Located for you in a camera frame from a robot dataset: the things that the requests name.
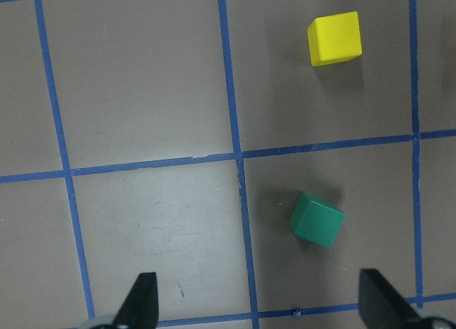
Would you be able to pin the yellow wooden block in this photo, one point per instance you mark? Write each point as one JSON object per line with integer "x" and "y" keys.
{"x": 334, "y": 39}

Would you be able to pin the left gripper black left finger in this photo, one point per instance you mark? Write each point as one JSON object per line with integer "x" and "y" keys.
{"x": 140, "y": 308}

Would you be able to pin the green wooden block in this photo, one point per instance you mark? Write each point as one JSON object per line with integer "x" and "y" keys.
{"x": 316, "y": 220}

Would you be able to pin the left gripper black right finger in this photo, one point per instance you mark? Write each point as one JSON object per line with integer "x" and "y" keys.
{"x": 380, "y": 305}

